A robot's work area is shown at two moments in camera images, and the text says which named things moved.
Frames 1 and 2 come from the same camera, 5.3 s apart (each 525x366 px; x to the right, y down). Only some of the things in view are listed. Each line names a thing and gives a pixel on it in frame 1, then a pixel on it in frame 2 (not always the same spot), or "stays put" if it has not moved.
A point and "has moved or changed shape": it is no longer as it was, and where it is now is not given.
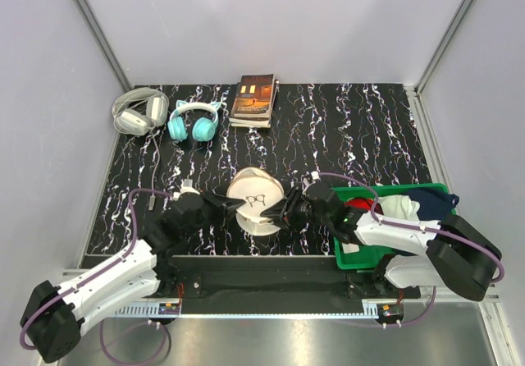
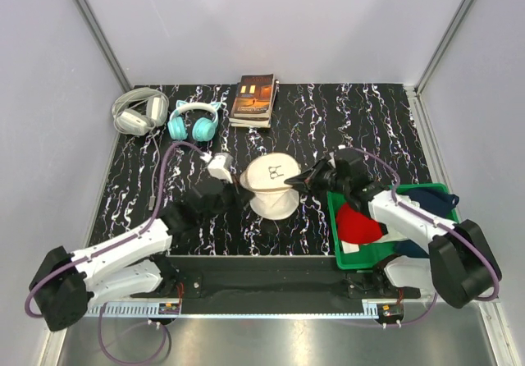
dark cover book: [253, 96] stays put
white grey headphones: [139, 111] stays put
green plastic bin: [346, 255] stays put
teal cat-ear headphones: [204, 128] stays put
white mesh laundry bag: [260, 189] has moved or changed shape
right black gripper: [284, 213] → [309, 179]
